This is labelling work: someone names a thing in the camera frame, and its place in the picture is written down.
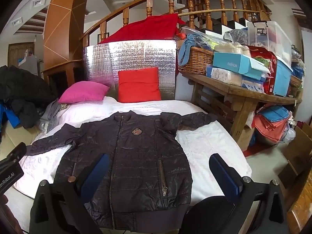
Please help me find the wooden stair railing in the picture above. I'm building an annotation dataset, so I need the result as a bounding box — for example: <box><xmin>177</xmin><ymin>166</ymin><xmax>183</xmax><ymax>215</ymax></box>
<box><xmin>80</xmin><ymin>0</ymin><xmax>272</xmax><ymax>47</ymax></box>

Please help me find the white textured bedspread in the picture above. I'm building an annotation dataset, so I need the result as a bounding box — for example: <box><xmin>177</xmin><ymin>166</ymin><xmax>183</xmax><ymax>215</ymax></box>
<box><xmin>4</xmin><ymin>96</ymin><xmax>252</xmax><ymax>232</ymax></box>

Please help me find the brown curved wooden column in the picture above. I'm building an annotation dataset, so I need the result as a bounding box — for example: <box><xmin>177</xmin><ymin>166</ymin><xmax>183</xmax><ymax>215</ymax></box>
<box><xmin>43</xmin><ymin>0</ymin><xmax>87</xmax><ymax>69</ymax></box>

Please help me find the cardboard box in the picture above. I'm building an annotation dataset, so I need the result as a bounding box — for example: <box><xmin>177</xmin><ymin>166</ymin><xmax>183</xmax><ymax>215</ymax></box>
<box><xmin>278</xmin><ymin>123</ymin><xmax>311</xmax><ymax>189</ymax></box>

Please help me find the clear plastic storage bin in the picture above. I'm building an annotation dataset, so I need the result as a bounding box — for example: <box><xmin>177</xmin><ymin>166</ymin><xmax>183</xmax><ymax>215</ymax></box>
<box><xmin>247</xmin><ymin>21</ymin><xmax>292</xmax><ymax>67</ymax></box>

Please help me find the blue storage box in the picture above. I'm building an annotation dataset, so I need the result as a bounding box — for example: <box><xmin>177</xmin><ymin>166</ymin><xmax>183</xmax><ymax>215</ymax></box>
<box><xmin>273</xmin><ymin>59</ymin><xmax>293</xmax><ymax>97</ymax></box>

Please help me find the blue garment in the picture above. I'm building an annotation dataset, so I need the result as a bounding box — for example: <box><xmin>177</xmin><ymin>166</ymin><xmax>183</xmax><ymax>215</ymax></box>
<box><xmin>0</xmin><ymin>104</ymin><xmax>21</xmax><ymax>130</ymax></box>

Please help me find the red square pillow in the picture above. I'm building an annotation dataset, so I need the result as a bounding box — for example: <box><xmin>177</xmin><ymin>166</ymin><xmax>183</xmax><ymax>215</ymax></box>
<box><xmin>118</xmin><ymin>67</ymin><xmax>161</xmax><ymax>103</ymax></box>

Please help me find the toilet paper pack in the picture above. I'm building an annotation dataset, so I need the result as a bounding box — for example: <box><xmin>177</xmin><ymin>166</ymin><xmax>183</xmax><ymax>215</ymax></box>
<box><xmin>206</xmin><ymin>66</ymin><xmax>242</xmax><ymax>87</ymax></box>

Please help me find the dark quilted zip jacket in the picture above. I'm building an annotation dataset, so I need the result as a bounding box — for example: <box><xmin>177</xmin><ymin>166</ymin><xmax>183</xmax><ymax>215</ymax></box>
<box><xmin>27</xmin><ymin>112</ymin><xmax>216</xmax><ymax>233</ymax></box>

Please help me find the wicker basket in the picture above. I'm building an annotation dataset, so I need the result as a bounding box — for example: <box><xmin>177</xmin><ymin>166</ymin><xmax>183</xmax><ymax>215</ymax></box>
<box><xmin>178</xmin><ymin>47</ymin><xmax>214</xmax><ymax>75</ymax></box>

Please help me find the red cloth on railing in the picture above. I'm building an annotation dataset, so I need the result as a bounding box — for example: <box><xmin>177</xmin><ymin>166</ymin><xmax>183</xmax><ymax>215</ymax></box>
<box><xmin>100</xmin><ymin>13</ymin><xmax>186</xmax><ymax>44</ymax></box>

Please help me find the stack of folded coloured cloths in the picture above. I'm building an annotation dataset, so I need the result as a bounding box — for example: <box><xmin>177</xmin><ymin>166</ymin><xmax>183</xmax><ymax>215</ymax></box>
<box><xmin>251</xmin><ymin>105</ymin><xmax>292</xmax><ymax>143</ymax></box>

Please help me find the silver foil headboard panel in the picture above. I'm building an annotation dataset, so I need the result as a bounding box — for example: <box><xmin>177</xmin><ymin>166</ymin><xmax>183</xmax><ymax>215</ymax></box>
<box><xmin>83</xmin><ymin>40</ymin><xmax>177</xmax><ymax>100</ymax></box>

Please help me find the grey folded garment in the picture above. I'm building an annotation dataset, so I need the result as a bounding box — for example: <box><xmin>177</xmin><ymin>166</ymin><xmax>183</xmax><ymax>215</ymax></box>
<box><xmin>38</xmin><ymin>98</ymin><xmax>61</xmax><ymax>134</ymax></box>

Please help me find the wooden side table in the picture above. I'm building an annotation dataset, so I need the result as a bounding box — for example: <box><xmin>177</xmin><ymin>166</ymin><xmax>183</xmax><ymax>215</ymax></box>
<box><xmin>181</xmin><ymin>71</ymin><xmax>302</xmax><ymax>142</ymax></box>

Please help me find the black fluffy coat pile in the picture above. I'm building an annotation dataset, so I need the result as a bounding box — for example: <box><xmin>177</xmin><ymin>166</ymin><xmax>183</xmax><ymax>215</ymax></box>
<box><xmin>1</xmin><ymin>66</ymin><xmax>57</xmax><ymax>128</ymax></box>

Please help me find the pink pillow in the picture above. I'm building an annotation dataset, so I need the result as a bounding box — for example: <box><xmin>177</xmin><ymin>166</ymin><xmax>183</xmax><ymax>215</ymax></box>
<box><xmin>58</xmin><ymin>81</ymin><xmax>109</xmax><ymax>104</ymax></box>

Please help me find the red gift box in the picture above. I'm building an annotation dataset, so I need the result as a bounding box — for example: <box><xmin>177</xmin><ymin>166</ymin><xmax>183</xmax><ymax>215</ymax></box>
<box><xmin>247</xmin><ymin>45</ymin><xmax>278</xmax><ymax>95</ymax></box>

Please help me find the blue cloth in basket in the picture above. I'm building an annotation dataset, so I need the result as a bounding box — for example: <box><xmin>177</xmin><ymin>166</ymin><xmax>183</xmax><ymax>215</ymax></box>
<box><xmin>178</xmin><ymin>33</ymin><xmax>207</xmax><ymax>66</ymax></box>

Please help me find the teal shoe box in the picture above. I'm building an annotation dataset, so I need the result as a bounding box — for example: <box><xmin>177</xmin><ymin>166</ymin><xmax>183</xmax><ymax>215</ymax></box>
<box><xmin>213</xmin><ymin>52</ymin><xmax>271</xmax><ymax>80</ymax></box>

